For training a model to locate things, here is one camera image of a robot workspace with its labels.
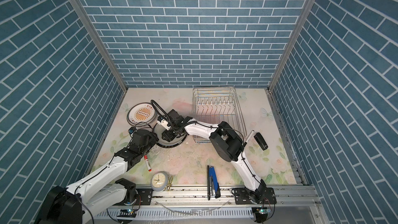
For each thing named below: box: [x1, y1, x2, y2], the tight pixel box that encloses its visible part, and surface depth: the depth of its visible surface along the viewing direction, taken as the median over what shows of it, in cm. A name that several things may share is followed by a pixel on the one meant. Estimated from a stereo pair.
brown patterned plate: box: [126, 102, 158, 127], surface depth 104 cm
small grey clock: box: [150, 171, 169, 192], surface depth 77 cm
